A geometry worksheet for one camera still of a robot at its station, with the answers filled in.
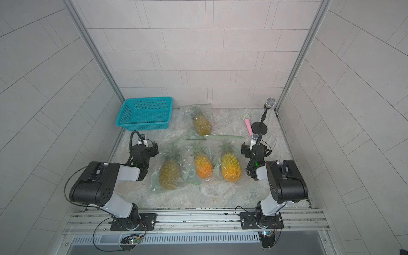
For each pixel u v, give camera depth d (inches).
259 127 41.3
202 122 37.9
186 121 42.6
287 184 17.7
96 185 17.7
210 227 27.9
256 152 27.7
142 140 30.3
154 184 29.8
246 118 42.7
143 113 40.4
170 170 30.4
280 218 28.2
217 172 31.7
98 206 18.2
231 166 31.1
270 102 33.1
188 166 33.1
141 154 27.4
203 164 31.7
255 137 31.6
